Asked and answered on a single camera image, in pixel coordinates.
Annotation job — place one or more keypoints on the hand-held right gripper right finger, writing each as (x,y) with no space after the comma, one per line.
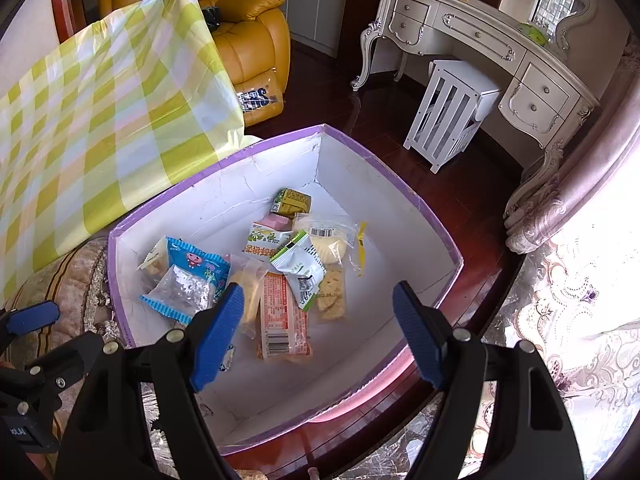
(415,330)

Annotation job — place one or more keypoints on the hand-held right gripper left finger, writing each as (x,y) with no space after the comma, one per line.
(220,330)

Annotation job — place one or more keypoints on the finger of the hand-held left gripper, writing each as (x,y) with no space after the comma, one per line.
(65,360)
(35,317)

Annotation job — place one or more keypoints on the clear beige cake packet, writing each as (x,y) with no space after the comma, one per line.
(247,290)

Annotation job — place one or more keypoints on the clear cracker packet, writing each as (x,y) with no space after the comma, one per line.
(155,257)
(332,292)

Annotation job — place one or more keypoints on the purple-edged white box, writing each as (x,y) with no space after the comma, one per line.
(390,240)

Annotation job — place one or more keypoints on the white green orange snack packet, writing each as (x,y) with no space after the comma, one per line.
(262,240)

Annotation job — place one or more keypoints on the yellow-edged clear bread packet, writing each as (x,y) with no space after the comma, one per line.
(330,245)

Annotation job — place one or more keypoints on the pink candy packet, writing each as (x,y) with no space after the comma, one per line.
(274,221)

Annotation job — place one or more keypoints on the yellow green snack packet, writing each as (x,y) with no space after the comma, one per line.
(295,202)

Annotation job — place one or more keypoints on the pink embroidered bed cover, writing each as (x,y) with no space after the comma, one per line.
(575,360)

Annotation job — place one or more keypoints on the yellow green checkered tablecloth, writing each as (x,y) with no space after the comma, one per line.
(100,110)

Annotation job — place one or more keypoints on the white slatted stool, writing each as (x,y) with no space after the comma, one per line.
(450,110)

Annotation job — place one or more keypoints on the yellow leather armchair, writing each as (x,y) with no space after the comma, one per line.
(250,45)

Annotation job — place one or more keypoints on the white ornate dressing table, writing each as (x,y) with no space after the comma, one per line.
(480,35)

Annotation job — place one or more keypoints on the small black object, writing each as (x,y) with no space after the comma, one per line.
(212,16)

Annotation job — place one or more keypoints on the green toy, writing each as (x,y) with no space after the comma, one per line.
(532,32)

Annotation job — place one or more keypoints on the white wardrobe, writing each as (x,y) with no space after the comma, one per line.
(320,5)

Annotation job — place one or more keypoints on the pink fabric bed frame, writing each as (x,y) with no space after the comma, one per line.
(575,200)

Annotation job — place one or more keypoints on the red wooden frame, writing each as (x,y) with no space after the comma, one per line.
(67,5)

